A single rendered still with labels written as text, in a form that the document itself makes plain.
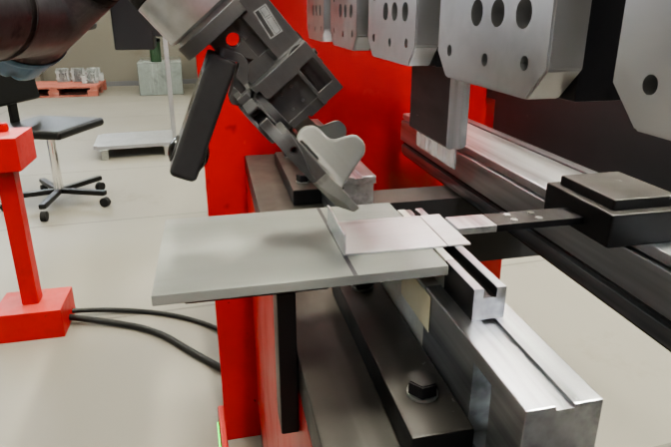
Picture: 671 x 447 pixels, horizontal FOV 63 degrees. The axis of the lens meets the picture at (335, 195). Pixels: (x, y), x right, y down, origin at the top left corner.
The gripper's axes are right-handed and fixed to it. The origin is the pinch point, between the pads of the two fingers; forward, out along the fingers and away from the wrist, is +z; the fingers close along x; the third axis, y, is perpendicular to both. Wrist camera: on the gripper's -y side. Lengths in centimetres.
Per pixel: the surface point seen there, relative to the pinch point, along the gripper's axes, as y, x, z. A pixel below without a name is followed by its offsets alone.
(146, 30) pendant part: -16, 140, -28
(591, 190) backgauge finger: 21.4, -0.4, 19.7
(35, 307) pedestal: -124, 159, 17
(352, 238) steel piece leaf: -1.6, -0.9, 4.5
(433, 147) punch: 10.8, 0.6, 3.4
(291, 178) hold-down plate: -7, 53, 13
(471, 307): 2.8, -13.0, 10.8
